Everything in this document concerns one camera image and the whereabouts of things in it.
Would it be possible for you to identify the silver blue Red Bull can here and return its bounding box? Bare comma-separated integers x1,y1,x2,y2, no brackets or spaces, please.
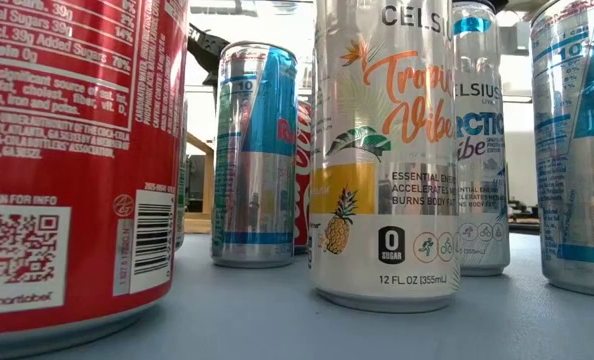
529,0,594,300
210,40,299,269

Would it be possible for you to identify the white Celsius Tropical Vibe can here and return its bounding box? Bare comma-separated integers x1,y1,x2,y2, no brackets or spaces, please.
307,0,462,314

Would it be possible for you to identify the dark background desk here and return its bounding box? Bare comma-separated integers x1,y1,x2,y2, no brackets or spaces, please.
507,202,542,235

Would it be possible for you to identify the white Celsius Arctic Vibe can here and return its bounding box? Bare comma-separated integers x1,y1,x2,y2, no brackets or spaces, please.
451,0,511,277

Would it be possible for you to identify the wooden slatted shelf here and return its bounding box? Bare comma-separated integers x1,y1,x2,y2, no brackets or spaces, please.
184,130,216,235

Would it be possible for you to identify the red Coca-Cola can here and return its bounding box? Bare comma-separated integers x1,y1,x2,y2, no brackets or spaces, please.
292,97,314,255
0,0,191,360

